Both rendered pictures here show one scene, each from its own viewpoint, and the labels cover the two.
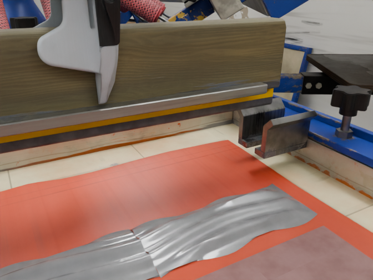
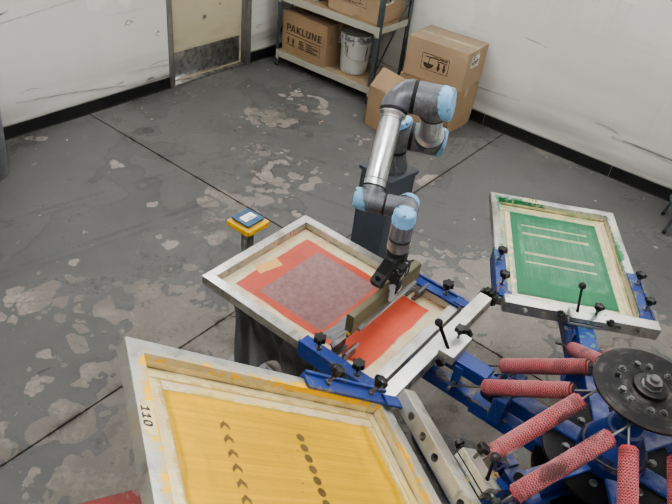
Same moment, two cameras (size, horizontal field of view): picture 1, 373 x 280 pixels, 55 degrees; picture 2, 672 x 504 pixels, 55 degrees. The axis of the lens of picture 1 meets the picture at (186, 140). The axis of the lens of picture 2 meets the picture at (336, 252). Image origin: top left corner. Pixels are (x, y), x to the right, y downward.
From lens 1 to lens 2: 2.38 m
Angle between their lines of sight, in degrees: 114
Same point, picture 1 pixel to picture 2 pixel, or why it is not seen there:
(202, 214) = not seen: hidden behind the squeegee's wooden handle
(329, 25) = not seen: outside the picture
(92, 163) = (402, 341)
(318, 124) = (327, 355)
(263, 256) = (334, 318)
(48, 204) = (396, 322)
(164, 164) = (378, 346)
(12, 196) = (409, 322)
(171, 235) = not seen: hidden behind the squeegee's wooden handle
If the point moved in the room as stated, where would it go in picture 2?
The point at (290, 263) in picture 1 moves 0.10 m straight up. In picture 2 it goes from (327, 318) to (330, 297)
